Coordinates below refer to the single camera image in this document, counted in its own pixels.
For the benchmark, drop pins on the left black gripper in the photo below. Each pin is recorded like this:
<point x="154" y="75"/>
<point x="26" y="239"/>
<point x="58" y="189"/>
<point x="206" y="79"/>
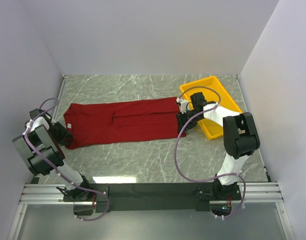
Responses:
<point x="64" y="133"/>

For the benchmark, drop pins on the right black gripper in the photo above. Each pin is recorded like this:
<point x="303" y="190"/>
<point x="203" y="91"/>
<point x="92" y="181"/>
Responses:
<point x="181" y="118"/>

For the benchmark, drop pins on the red t shirt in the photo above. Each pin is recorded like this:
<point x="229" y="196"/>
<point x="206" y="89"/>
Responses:
<point x="131" y="121"/>

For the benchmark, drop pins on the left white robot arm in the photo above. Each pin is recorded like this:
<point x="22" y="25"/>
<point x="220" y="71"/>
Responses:
<point x="40" y="148"/>

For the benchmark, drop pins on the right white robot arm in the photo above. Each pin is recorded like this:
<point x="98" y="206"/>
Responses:
<point x="240" y="137"/>

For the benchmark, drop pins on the yellow plastic tray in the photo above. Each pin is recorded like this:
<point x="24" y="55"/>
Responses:
<point x="213" y="92"/>

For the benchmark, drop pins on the black base crossbar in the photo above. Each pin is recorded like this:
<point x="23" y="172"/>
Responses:
<point x="153" y="196"/>

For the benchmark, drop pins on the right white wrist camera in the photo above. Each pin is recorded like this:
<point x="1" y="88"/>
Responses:
<point x="183" y="105"/>

